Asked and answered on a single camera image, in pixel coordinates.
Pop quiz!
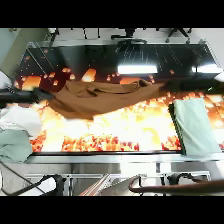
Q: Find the brown shirt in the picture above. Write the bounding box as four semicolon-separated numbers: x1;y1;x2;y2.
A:
47;78;167;121

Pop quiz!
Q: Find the silver frame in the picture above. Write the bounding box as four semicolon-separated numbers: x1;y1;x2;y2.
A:
0;150;224;197

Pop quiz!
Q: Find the black office chair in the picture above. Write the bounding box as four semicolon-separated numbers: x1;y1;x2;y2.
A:
110;27;148;44
164;27;192;44

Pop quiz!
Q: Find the brown clothes hanger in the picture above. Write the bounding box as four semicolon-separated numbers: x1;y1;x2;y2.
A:
127;175;224;196

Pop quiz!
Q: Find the black garment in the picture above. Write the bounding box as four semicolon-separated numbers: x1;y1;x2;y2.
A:
167;103;186;157

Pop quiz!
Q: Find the pale green garment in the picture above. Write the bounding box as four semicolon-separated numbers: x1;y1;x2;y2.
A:
0;127;35;164
172;97;223;157

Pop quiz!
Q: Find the white garment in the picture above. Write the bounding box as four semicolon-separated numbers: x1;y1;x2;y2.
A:
0;105;43;138

